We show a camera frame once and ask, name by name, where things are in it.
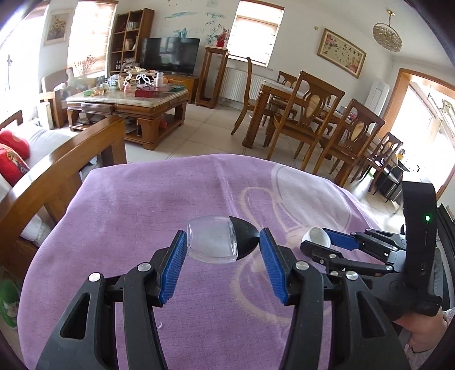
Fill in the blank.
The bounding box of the black side table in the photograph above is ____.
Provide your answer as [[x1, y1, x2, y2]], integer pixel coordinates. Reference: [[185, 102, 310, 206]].
[[371, 160, 406, 203]]

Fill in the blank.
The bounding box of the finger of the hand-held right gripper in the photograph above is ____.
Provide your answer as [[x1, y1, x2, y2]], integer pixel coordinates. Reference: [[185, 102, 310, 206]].
[[324, 228, 406, 262], [300, 240, 392, 278]]

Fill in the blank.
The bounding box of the person's right hand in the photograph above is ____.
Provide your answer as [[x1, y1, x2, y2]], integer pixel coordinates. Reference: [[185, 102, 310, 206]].
[[393, 311, 450, 353]]

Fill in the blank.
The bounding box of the purple blanket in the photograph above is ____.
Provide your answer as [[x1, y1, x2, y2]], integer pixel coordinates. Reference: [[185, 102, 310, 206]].
[[16, 152, 388, 370]]

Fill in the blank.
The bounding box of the wooden sofa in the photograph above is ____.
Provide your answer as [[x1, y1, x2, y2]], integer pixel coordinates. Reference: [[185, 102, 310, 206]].
[[0, 110, 127, 278]]

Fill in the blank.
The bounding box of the white standing air conditioner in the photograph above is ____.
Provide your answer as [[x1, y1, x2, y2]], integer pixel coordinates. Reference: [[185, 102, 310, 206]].
[[365, 80, 390, 118]]

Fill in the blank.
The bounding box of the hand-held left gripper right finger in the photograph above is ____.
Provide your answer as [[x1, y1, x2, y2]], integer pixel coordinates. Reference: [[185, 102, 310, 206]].
[[259, 228, 406, 370]]

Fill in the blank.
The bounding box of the wooden dining chair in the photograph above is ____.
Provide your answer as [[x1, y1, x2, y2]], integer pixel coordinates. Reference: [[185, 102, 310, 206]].
[[357, 131, 404, 194], [264, 70, 345, 171], [276, 70, 298, 88], [231, 57, 264, 136], [313, 99, 385, 187]]

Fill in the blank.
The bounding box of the wooden plant stand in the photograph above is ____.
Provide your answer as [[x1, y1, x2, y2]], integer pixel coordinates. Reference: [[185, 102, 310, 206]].
[[195, 46, 230, 109]]

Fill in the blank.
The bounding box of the wooden armchair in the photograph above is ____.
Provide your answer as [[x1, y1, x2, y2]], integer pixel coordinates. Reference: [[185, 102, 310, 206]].
[[40, 67, 77, 129]]

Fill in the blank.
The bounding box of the red cushion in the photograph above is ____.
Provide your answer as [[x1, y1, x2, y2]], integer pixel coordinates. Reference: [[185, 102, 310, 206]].
[[0, 144, 31, 186], [0, 130, 31, 159]]

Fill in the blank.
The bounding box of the white radiator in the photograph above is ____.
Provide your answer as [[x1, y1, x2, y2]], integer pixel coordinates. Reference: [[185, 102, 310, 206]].
[[218, 67, 281, 104]]

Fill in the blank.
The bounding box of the wooden television cabinet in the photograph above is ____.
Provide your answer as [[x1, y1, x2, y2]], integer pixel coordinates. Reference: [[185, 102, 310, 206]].
[[167, 74, 200, 104]]

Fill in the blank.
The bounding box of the crystal chandelier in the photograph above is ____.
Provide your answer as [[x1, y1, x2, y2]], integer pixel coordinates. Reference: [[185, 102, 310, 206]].
[[372, 10, 403, 53]]

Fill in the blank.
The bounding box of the small window blind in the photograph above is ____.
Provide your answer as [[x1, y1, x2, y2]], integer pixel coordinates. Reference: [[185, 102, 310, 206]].
[[231, 0, 286, 68]]

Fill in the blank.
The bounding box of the wooden bookshelf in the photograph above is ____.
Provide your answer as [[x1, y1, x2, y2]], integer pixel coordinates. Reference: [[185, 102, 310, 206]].
[[107, 8, 155, 77]]

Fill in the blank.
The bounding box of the framed sunflower painting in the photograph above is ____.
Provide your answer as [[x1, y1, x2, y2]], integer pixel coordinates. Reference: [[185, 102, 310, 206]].
[[43, 9, 73, 47]]

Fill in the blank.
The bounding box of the red potted plant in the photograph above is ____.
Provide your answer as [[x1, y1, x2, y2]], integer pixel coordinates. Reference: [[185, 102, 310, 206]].
[[206, 26, 230, 48]]

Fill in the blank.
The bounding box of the small white cup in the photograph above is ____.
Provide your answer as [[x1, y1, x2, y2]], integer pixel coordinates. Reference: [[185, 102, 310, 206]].
[[302, 227, 332, 249]]

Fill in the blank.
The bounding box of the green bag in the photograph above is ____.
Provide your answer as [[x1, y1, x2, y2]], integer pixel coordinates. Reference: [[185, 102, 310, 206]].
[[0, 279, 21, 330]]

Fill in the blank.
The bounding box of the wooden door frame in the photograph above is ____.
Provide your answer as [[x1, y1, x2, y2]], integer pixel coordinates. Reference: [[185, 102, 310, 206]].
[[379, 67, 455, 203]]

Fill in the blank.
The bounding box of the clear cup with black lid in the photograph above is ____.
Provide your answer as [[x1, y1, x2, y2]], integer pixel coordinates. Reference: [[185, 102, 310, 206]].
[[187, 215, 260, 264]]

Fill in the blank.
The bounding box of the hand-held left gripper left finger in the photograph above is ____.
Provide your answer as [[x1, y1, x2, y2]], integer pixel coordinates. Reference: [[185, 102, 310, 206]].
[[36, 229, 188, 370]]

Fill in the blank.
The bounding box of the framed wall clock picture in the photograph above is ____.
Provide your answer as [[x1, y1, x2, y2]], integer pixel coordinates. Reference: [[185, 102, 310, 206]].
[[316, 28, 367, 79]]

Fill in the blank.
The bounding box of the wooden coffee table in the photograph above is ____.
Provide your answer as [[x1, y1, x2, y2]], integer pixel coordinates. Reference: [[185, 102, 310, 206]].
[[66, 83, 189, 151]]

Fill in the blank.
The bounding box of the wooden dining table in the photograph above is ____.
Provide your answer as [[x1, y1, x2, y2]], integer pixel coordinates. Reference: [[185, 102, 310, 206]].
[[242, 79, 359, 150]]

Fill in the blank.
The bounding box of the person's right forearm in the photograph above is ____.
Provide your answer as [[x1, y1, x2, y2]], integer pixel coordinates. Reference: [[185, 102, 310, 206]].
[[405, 309, 455, 367]]

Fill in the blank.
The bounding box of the tall window blind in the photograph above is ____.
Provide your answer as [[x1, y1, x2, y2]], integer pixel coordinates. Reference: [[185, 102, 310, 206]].
[[67, 0, 119, 78]]

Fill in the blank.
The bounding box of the black television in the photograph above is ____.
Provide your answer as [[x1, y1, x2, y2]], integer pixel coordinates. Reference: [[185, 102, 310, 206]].
[[138, 36, 200, 76]]

